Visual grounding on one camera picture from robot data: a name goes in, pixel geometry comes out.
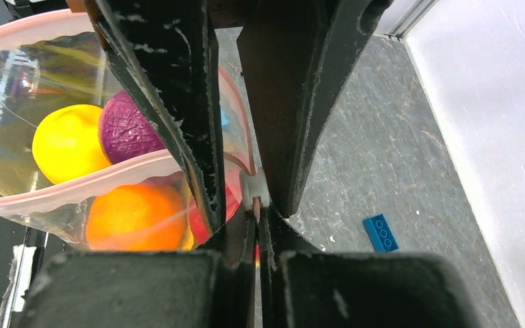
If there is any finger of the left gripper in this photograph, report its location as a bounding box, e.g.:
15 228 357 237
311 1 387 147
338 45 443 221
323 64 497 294
237 0 391 217
84 1 226 232

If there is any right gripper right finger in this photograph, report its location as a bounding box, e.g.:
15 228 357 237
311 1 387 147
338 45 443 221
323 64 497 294
258 207 481 327

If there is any clear zip top bag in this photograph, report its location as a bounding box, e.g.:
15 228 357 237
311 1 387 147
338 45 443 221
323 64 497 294
0 9 273 252

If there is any yellow toy lemon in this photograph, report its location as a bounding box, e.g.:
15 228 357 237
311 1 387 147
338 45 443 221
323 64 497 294
31 104 111 185

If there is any purple toy onion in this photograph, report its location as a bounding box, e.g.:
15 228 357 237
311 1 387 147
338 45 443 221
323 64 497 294
98 90 165 164

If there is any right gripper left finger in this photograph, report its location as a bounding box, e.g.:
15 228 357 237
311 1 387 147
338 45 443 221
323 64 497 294
18 207 256 327

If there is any red toy bell pepper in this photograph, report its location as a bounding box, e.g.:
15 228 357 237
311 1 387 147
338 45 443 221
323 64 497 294
187 183 241 245

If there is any dark blue flat block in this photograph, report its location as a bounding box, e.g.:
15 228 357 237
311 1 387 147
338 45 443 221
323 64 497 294
362 214 399 252

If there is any orange toy fruit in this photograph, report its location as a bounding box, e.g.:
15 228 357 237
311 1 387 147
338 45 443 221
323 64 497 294
85 184 187 251

